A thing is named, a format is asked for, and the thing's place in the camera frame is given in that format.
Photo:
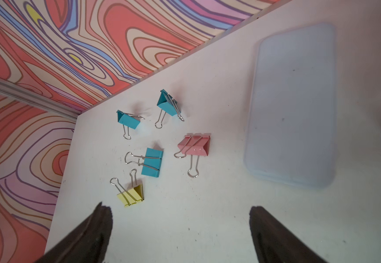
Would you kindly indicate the teal binder clip far right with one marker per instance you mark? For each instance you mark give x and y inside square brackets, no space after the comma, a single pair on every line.
[167,105]

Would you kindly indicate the yellow binder clip left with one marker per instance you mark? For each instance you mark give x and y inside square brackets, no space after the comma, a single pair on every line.
[131,196]

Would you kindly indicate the pink binder clip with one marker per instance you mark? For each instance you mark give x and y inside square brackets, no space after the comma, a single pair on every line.
[195,146]

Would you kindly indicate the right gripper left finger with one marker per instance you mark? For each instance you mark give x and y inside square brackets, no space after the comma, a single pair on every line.
[87,243]

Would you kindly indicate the teal binder clip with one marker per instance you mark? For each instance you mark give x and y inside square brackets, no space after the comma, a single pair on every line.
[128,121]
[150,162]
[167,105]

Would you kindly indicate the teal binder clip far left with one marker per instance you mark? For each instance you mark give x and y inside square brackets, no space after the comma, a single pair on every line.
[128,121]

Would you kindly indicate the teal binder clip centre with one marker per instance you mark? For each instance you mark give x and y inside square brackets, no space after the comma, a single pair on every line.
[150,162]

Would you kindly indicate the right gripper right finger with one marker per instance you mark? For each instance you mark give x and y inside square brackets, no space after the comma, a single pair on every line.
[274,243]

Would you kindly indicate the light blue pencil case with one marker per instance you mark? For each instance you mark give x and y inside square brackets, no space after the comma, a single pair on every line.
[291,129]

